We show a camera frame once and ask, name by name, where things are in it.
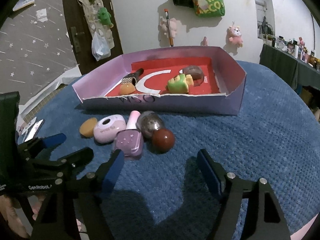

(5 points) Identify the orange round lid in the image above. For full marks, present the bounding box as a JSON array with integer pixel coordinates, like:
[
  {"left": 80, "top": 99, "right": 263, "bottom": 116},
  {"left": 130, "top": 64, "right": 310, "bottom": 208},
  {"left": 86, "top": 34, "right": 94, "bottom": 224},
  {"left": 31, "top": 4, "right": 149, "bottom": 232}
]
[{"left": 79, "top": 118, "right": 98, "bottom": 138}]

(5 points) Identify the purple nail polish bottle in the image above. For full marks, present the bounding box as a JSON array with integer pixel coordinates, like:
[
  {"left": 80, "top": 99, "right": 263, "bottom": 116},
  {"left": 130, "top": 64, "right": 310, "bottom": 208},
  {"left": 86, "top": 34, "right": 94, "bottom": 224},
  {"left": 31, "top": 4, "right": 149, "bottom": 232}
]
[{"left": 113, "top": 111, "right": 144, "bottom": 159}]

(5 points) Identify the pink My Melody case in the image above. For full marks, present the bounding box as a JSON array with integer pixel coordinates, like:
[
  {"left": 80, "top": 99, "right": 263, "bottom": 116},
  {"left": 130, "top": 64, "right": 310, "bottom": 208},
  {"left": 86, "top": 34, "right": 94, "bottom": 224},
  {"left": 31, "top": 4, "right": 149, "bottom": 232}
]
[{"left": 93, "top": 114, "right": 126, "bottom": 144}]

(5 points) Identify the glitter bottle with brown cap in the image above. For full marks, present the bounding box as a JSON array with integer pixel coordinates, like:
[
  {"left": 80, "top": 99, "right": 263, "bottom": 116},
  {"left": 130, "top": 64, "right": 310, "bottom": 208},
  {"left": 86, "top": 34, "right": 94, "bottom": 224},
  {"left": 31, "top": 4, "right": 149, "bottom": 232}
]
[{"left": 137, "top": 111, "right": 175, "bottom": 153}]

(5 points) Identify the orange hollow ring jar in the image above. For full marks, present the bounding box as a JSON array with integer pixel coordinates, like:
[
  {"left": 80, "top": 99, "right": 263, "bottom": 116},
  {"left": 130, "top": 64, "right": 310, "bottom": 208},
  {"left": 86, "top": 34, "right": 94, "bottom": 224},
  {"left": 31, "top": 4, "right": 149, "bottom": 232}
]
[{"left": 119, "top": 83, "right": 136, "bottom": 95}]

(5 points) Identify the green bear figurine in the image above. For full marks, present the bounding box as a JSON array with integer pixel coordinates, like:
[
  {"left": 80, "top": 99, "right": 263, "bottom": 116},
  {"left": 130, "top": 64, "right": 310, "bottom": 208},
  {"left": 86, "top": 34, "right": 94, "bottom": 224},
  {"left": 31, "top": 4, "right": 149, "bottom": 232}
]
[{"left": 167, "top": 74, "right": 194, "bottom": 94}]

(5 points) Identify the silver studded cylinder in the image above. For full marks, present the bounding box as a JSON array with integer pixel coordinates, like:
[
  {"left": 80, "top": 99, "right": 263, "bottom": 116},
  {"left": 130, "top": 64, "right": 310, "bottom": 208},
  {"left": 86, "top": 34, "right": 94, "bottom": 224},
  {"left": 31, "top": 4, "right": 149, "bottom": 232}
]
[{"left": 121, "top": 77, "right": 137, "bottom": 87}]

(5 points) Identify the grey eye shadow case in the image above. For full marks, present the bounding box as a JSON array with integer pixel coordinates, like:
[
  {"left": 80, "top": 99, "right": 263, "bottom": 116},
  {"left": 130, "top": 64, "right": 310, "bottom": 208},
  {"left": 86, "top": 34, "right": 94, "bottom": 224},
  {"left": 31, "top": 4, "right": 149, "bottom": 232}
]
[{"left": 182, "top": 65, "right": 204, "bottom": 86}]

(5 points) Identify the black star nail polish bottle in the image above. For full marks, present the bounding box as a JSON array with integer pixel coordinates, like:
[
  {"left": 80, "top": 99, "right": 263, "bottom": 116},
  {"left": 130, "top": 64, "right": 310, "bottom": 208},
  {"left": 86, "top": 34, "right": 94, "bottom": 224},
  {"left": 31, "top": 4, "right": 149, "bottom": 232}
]
[{"left": 125, "top": 68, "right": 144, "bottom": 82}]

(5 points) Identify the person's left hand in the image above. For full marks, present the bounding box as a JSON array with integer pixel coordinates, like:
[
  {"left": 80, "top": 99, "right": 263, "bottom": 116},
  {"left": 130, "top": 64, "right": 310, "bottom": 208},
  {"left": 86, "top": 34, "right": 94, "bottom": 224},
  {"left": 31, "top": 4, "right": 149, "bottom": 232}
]
[{"left": 0, "top": 194, "right": 48, "bottom": 239}]

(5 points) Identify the blue textured cushion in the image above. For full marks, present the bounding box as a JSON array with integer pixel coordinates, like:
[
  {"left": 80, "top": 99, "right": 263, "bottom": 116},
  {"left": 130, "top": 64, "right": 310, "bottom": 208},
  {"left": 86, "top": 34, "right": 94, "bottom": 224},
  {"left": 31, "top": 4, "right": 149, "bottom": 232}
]
[{"left": 15, "top": 61, "right": 320, "bottom": 240}]

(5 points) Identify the purple cardboard tray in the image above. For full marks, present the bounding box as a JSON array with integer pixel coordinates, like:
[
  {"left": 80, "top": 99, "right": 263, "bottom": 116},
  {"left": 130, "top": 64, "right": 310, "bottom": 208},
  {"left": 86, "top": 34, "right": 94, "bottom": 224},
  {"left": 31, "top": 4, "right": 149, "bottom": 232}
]
[{"left": 72, "top": 46, "right": 247, "bottom": 115}]

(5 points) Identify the dark wooden door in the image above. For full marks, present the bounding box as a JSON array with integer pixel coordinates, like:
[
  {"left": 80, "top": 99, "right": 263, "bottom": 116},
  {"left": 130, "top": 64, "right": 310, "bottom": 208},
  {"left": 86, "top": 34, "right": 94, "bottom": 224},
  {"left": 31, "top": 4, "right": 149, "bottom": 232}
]
[{"left": 62, "top": 0, "right": 123, "bottom": 75}]

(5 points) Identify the white plastic bag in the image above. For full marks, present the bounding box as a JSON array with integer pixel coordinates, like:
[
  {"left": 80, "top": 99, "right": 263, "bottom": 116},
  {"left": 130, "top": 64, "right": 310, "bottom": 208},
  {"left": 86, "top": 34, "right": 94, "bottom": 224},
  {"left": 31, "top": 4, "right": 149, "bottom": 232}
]
[{"left": 92, "top": 31, "right": 111, "bottom": 61}]

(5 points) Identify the dark green covered table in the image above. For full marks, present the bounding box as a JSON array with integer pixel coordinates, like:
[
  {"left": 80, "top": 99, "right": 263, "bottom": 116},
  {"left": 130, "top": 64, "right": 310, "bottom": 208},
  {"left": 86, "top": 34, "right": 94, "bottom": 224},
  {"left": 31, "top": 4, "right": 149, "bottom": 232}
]
[{"left": 259, "top": 44, "right": 320, "bottom": 90}]

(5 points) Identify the green dinosaur plush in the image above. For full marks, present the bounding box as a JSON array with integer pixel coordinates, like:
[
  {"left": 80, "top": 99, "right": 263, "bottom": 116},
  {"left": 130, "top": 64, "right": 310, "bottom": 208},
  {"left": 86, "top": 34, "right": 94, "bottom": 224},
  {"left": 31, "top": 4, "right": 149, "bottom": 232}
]
[{"left": 98, "top": 7, "right": 114, "bottom": 28}]

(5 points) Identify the light pink plush toy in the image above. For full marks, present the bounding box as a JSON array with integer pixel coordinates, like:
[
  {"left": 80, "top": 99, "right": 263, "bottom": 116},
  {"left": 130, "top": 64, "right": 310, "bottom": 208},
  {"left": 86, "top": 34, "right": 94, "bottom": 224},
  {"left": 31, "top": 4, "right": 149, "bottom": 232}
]
[{"left": 159, "top": 17, "right": 177, "bottom": 38}]

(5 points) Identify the green tote bag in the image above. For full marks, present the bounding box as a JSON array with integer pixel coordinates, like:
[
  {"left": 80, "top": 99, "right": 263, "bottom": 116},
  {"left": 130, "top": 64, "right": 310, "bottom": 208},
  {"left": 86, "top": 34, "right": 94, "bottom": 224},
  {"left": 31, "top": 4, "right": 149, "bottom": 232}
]
[{"left": 193, "top": 0, "right": 226, "bottom": 18}]

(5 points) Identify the pink hanger on wall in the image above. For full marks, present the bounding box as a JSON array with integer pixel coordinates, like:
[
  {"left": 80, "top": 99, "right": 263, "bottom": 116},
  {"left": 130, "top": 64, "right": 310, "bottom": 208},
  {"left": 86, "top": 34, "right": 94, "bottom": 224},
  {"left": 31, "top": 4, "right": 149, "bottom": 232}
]
[{"left": 202, "top": 37, "right": 208, "bottom": 46}]

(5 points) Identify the orange handled mop stick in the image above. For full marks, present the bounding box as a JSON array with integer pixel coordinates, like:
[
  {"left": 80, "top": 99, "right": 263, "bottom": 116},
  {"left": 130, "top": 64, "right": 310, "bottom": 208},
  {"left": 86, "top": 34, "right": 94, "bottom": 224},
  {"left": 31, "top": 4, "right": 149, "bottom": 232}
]
[{"left": 164, "top": 9, "right": 174, "bottom": 47}]

